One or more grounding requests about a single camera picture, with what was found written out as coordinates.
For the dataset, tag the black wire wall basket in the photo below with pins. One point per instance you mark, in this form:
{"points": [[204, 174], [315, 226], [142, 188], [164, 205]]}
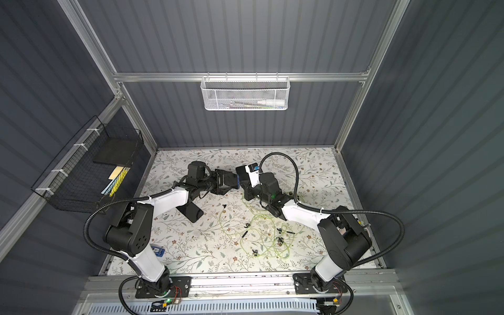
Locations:
{"points": [[74, 183]]}

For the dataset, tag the floral table mat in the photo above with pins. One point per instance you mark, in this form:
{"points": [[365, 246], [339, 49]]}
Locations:
{"points": [[199, 247]]}

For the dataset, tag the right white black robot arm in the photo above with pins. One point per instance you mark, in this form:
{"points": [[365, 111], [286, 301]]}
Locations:
{"points": [[346, 241]]}

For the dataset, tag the yellow sticky notes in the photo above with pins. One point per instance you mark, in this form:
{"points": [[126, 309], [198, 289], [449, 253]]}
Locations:
{"points": [[115, 173]]}

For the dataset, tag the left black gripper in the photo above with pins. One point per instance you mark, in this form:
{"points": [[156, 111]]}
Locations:
{"points": [[222, 181]]}

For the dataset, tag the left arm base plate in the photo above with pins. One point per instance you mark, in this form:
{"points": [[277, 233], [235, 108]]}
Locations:
{"points": [[165, 287]]}

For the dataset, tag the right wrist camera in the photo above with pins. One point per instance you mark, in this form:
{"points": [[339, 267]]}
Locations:
{"points": [[256, 177]]}

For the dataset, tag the black notebook in basket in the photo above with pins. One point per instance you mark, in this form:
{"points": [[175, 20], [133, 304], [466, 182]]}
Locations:
{"points": [[118, 152]]}

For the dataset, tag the blue stapler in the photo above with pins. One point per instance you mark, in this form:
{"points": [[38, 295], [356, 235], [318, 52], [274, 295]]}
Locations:
{"points": [[158, 250]]}

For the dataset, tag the white wire mesh basket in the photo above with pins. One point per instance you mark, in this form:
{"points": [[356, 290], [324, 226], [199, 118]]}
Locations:
{"points": [[228, 95]]}

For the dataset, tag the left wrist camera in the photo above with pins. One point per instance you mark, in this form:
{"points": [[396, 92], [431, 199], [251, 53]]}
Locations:
{"points": [[196, 173]]}

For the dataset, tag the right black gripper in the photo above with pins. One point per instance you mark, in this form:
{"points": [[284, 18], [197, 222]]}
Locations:
{"points": [[244, 174]]}

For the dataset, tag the white marker in basket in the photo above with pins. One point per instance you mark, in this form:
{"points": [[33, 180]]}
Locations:
{"points": [[272, 103]]}

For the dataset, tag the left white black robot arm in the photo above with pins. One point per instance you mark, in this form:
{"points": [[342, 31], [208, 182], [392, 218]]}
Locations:
{"points": [[131, 237]]}

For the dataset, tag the green wired earphones tangle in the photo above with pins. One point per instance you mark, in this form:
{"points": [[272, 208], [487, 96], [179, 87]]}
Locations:
{"points": [[253, 232]]}

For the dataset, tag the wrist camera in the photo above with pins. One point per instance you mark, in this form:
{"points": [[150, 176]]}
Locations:
{"points": [[196, 173], [256, 177]]}

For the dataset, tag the black phone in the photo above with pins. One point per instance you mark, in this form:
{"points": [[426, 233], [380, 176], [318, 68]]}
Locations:
{"points": [[191, 211], [243, 173], [226, 181]]}

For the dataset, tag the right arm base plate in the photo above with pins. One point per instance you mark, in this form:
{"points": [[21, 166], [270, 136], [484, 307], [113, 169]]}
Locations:
{"points": [[310, 283]]}

